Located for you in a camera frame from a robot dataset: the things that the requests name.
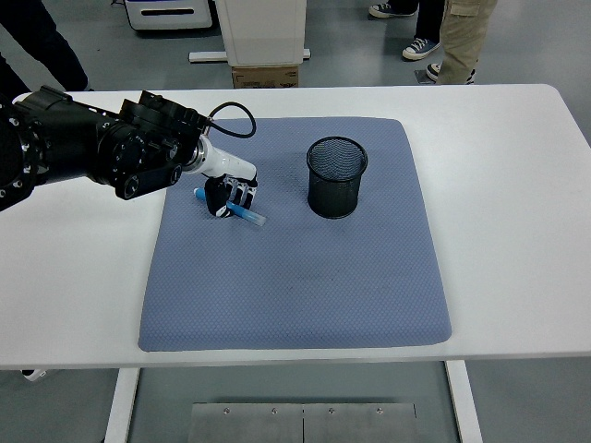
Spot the person in dark trousers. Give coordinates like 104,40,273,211
0,0,90,96

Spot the white floor foot bar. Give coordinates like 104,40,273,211
187,48,311,65

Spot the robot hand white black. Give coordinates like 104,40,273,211
200,140,259,219

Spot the person in beige trousers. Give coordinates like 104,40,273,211
425,0,499,86

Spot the blue marker clear cap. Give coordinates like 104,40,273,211
192,186,269,227

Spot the white cabinet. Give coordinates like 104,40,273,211
216,0,308,68

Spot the black mesh pen holder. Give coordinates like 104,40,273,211
306,136,369,220

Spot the white table leg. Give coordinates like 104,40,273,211
443,360,484,443
103,367,141,443

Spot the blue-grey textured mat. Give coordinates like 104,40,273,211
137,117,453,353

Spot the grey metal plate with screws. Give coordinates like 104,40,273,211
302,402,417,443
189,402,305,443

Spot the person in blue sneakers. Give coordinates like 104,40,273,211
368,0,444,61

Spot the cardboard box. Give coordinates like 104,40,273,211
231,66,300,90

